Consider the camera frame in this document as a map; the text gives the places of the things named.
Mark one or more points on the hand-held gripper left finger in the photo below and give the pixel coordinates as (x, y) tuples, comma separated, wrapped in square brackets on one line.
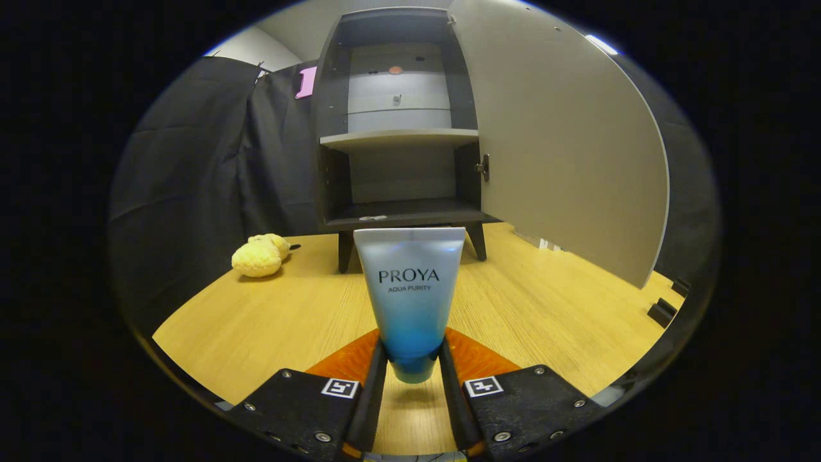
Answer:
[(371, 404)]

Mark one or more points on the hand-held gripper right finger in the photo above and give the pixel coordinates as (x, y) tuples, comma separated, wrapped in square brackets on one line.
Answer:
[(457, 404)]

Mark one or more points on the blue and white tube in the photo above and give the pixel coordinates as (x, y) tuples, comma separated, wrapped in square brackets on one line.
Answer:
[(410, 308)]

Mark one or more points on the light grey cabinet door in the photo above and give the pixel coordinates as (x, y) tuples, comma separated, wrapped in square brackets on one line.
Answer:
[(564, 160)]

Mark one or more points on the yellow bumpy soft toy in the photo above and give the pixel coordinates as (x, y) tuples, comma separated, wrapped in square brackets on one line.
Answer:
[(256, 260)]

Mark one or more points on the dark grey cabinet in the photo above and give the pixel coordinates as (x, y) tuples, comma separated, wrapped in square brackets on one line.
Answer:
[(410, 215)]

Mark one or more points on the black table clamp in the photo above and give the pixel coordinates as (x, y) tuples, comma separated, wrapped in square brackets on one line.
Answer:
[(681, 287), (662, 313)]

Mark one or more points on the metal door hinge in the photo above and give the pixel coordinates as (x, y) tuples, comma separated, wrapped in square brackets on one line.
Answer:
[(483, 167)]

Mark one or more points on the black backdrop cloth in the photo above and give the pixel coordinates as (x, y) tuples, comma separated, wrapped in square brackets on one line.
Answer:
[(192, 160)]

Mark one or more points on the ceiling light panel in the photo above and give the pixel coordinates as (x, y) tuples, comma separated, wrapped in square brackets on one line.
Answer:
[(601, 44)]

